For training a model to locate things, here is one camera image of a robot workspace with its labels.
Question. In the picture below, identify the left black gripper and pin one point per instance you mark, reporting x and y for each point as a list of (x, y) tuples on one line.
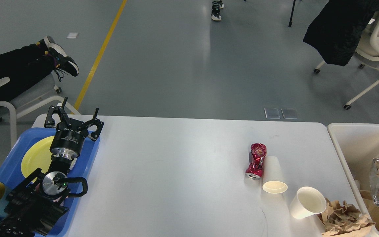
[(69, 141)]

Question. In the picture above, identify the yellow plastic plate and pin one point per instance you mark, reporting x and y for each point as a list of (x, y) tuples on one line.
[(39, 156)]

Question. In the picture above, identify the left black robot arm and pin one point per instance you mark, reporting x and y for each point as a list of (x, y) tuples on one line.
[(35, 205)]

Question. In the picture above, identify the pale green plate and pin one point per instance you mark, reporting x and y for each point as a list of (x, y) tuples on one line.
[(73, 162)]

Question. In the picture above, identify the grey office chair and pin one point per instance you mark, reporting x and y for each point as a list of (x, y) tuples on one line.
[(37, 96)]

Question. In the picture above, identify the person in black clothes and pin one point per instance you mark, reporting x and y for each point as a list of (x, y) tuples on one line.
[(27, 66)]

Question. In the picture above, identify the red crumpled snack wrapper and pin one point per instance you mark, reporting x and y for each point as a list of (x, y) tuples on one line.
[(255, 169)]

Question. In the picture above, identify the left floor plate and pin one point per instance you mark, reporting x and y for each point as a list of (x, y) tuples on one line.
[(272, 113)]

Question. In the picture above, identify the floor plate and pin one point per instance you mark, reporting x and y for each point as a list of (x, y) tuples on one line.
[(272, 113), (289, 113)]

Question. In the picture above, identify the white paper cup lying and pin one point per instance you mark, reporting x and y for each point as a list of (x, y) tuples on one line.
[(273, 180)]

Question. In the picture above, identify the right floor plate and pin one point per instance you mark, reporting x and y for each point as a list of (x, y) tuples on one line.
[(289, 113)]

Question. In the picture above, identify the black stand leg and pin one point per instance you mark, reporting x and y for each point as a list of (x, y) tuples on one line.
[(292, 13)]

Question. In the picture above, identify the white paper cup upright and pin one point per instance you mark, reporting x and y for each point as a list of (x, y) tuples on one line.
[(308, 201)]

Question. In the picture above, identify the black jacket on chair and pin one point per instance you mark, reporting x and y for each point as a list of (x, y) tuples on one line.
[(335, 33)]

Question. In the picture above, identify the crumpled brown paper ball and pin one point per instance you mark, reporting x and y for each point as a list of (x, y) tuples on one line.
[(344, 220)]

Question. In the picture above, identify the white plastic bin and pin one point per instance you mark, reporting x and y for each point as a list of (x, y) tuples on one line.
[(357, 144)]

